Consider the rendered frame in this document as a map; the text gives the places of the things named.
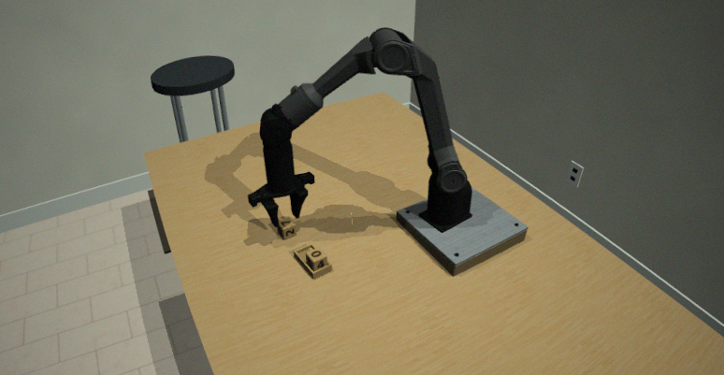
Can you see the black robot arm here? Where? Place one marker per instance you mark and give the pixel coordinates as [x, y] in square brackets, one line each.
[393, 57]

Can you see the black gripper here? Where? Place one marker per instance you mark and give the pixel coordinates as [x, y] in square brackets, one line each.
[279, 186]

